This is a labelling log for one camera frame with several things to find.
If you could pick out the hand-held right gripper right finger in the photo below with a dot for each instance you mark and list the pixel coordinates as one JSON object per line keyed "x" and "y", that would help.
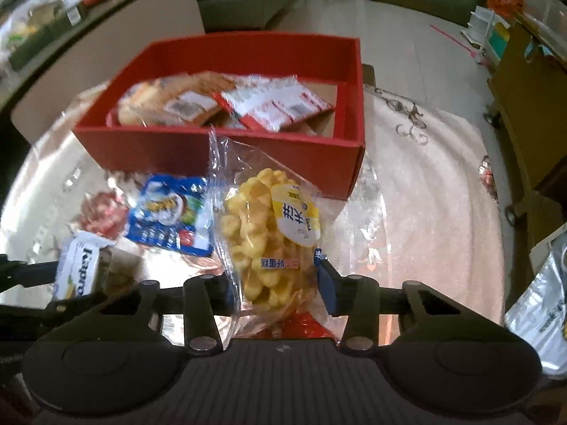
{"x": 327, "y": 290}

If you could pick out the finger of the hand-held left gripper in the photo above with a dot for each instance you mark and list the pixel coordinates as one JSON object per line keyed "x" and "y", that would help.
{"x": 31, "y": 274}
{"x": 35, "y": 316}

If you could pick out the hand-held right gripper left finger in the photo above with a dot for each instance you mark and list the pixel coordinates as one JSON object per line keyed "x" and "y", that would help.
{"x": 228, "y": 299}

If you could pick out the white packet black print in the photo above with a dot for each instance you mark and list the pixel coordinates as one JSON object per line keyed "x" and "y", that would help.
{"x": 86, "y": 261}

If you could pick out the yellow puffed snack packet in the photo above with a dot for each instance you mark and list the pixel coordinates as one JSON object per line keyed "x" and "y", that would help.
{"x": 261, "y": 239}

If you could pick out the red cardboard box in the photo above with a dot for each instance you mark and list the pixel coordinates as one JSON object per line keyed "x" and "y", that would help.
{"x": 212, "y": 155}

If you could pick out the red white snack packet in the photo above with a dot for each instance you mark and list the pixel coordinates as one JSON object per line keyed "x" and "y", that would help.
{"x": 274, "y": 104}
{"x": 228, "y": 115}

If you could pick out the steamed cake packet orange label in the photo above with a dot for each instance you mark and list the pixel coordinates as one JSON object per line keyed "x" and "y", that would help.
{"x": 133, "y": 108}

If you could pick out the blue snack packet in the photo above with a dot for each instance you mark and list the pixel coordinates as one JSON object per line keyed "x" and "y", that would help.
{"x": 168, "y": 214}

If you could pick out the floral tablecloth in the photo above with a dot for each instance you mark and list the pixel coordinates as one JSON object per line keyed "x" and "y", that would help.
{"x": 421, "y": 208}

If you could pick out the brown pastry packet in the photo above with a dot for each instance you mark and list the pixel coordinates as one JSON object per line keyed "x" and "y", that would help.
{"x": 190, "y": 97}

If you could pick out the silver foil bag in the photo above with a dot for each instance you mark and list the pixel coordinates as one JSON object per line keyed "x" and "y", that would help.
{"x": 542, "y": 314}

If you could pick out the green box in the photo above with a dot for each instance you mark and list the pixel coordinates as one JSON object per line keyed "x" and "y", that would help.
{"x": 42, "y": 40}

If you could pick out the wooden cabinet on wheels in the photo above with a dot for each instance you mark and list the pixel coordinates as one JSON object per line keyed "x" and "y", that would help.
{"x": 531, "y": 119}

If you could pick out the white shelf rack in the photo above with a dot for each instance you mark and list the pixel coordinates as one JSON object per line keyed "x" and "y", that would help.
{"x": 485, "y": 35}

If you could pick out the orange plastic bag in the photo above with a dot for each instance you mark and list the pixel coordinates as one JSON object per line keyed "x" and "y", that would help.
{"x": 505, "y": 3}

